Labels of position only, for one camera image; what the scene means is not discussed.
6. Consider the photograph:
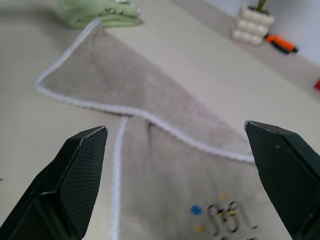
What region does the white bubble plant pot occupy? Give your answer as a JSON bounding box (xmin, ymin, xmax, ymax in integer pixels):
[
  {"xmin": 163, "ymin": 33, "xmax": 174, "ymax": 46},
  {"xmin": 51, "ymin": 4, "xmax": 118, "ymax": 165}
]
[{"xmin": 231, "ymin": 2, "xmax": 276, "ymax": 47}]

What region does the beige towel with white trim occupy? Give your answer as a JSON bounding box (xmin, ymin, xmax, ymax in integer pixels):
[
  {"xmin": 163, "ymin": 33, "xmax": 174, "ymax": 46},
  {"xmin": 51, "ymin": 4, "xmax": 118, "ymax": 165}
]
[{"xmin": 34, "ymin": 18, "xmax": 295, "ymax": 240}]

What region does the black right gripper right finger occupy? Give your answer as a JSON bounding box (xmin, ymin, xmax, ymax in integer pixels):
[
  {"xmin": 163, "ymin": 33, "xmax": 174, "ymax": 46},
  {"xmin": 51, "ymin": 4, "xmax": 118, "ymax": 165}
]
[{"xmin": 244, "ymin": 120, "xmax": 320, "ymax": 240}]

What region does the green towel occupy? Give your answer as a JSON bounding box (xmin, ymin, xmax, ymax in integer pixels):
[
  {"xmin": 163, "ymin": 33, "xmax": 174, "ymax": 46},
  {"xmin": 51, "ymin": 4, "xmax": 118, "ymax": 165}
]
[{"xmin": 55, "ymin": 0, "xmax": 141, "ymax": 29}]

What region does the orange and black hand tool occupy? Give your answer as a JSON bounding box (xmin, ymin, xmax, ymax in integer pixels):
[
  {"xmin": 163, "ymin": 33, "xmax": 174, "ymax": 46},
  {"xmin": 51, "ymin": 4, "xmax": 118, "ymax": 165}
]
[{"xmin": 264, "ymin": 33, "xmax": 300, "ymax": 56}]

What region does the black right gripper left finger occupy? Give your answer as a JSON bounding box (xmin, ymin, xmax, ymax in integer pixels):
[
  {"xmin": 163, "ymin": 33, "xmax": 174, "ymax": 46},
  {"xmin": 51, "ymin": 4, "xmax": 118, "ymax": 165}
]
[{"xmin": 0, "ymin": 125, "xmax": 109, "ymax": 240}]

